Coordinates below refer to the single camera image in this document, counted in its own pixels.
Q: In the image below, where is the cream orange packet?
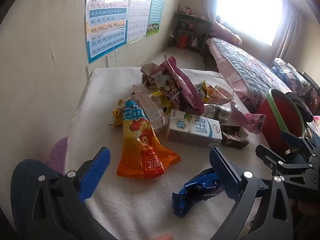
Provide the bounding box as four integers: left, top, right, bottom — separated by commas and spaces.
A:
206, 85, 234, 104

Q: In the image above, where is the yellow foil wrapper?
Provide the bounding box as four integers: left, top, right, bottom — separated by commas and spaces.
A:
195, 80, 209, 102

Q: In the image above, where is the white blue milk carton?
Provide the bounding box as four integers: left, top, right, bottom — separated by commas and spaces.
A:
165, 110, 223, 149

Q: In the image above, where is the floral pillow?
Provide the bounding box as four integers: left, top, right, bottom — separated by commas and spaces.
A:
274, 57, 313, 95

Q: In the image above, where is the pink pillow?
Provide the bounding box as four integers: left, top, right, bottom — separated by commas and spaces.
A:
211, 20, 243, 47

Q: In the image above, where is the bright window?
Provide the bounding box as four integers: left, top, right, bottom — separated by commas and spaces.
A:
215, 0, 285, 47

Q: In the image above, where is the brown small box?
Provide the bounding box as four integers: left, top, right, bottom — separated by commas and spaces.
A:
220, 124, 250, 150

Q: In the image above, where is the yellow torn box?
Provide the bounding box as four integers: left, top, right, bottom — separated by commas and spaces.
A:
150, 90, 175, 114

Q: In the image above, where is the black cloth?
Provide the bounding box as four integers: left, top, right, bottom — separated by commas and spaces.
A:
287, 94, 313, 123

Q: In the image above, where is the white pink chart poster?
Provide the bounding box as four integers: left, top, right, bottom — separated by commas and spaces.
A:
126, 0, 154, 45

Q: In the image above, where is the blue letter wall poster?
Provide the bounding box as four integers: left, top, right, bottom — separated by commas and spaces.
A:
85, 0, 133, 64

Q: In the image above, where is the dark wooden headboard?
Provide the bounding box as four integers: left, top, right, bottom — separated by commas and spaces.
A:
300, 70, 320, 100

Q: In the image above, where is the beige curtain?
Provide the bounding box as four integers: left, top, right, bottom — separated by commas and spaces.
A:
275, 2, 305, 60
200, 0, 222, 22

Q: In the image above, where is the paper ball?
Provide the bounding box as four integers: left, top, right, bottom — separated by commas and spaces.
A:
141, 62, 165, 90

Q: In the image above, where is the white torn long box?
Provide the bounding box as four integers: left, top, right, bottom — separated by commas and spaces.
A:
132, 84, 169, 132

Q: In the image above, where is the yellow small candy wrapper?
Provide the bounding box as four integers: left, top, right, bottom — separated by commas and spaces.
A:
108, 99, 125, 127

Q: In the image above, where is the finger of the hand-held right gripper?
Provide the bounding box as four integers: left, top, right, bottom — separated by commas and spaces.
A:
255, 144, 315, 178
280, 130, 320, 155

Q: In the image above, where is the blue shiny wrapper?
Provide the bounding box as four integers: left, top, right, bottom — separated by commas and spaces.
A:
172, 168, 223, 218

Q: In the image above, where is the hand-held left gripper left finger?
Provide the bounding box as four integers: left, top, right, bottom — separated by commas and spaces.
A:
25, 146, 112, 240

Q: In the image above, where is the purple stool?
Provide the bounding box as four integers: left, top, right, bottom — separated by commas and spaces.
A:
50, 136, 69, 173

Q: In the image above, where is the bed with patterned quilt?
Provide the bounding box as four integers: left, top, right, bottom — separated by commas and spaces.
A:
206, 37, 293, 110

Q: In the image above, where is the orange snack bag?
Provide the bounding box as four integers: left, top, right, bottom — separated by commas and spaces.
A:
116, 99, 181, 180

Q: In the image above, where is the dark bedside shelf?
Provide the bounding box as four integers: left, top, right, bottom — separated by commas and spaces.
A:
174, 11, 213, 55

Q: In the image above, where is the pink wrapper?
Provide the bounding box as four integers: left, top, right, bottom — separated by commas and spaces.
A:
230, 101, 267, 135

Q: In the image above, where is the purple snack bag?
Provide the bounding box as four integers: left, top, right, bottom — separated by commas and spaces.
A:
160, 56, 205, 115

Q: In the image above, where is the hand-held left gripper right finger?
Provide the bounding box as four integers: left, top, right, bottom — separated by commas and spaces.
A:
209, 147, 293, 240

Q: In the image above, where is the pink quilted blanket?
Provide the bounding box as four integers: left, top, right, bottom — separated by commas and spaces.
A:
207, 39, 253, 105

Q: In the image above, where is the red basin with green rim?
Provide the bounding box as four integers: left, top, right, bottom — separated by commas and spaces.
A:
255, 88, 307, 153

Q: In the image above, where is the green table wall poster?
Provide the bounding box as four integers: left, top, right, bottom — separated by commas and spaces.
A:
146, 0, 166, 37

